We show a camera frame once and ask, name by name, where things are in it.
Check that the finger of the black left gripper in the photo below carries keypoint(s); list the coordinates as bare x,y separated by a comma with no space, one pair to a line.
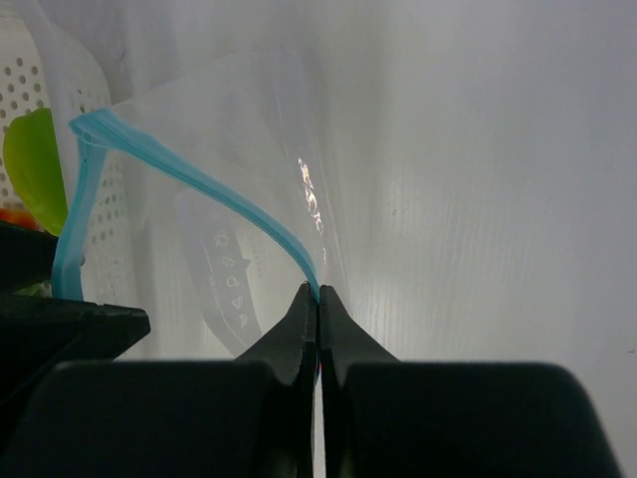
27,257
38,333

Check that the green toy pepper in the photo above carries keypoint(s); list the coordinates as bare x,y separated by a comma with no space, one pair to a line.
32,161

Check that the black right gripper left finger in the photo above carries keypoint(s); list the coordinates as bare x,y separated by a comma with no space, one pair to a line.
251,416

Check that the red cherry tomatoes sprig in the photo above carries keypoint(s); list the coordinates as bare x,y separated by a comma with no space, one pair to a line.
19,218

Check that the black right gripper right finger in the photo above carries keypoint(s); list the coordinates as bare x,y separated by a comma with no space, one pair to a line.
384,417

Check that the clear teal-zipper zip bag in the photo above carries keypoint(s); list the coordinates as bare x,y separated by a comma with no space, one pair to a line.
463,173

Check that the white perforated plastic basket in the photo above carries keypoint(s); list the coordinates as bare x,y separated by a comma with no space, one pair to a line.
30,89

